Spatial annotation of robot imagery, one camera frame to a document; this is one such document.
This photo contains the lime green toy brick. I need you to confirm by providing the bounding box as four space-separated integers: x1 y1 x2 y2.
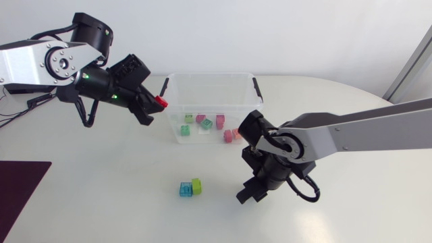
191 178 203 196

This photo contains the black cable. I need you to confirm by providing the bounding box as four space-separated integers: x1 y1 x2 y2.
0 92 55 129

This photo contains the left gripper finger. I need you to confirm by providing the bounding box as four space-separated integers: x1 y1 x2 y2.
128 103 155 127
136 85 167 115

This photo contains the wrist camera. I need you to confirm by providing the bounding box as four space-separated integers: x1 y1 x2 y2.
240 146 263 171
109 53 152 90

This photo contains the dark mat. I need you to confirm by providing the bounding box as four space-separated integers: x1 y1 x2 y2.
0 160 53 242

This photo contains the clear blue toy brick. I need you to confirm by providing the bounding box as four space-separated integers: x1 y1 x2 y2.
179 182 194 198

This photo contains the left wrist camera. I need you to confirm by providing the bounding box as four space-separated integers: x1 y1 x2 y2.
109 53 152 90

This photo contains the clear plastic container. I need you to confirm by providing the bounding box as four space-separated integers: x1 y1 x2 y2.
159 72 265 145

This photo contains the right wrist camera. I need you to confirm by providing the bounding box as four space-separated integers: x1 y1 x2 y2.
240 146 263 171

